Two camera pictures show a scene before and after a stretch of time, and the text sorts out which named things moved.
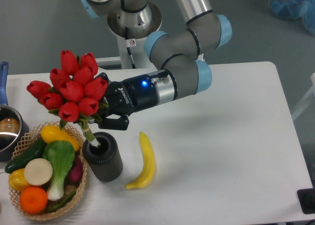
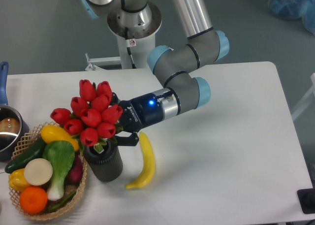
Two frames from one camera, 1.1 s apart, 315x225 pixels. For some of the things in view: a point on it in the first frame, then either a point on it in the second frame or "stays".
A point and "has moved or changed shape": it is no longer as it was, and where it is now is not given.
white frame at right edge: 312,90 stays
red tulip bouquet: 74,92 has moved or changed shape
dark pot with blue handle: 13,124 stays
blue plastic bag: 294,3 stays
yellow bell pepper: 16,180 stays
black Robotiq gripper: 125,97 → 137,113
